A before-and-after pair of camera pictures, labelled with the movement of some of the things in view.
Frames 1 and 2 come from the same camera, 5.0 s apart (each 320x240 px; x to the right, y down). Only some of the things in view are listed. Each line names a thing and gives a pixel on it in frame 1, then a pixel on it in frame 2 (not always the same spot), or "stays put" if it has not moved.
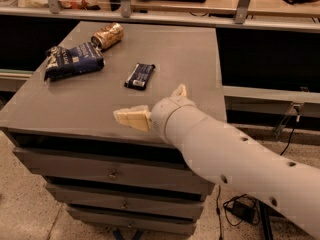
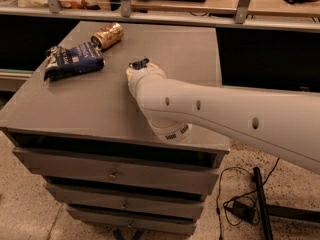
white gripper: (162, 112) to (144, 74)
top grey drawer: (162, 169) stays put
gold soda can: (108, 35) stays put
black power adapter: (243, 211) stays put
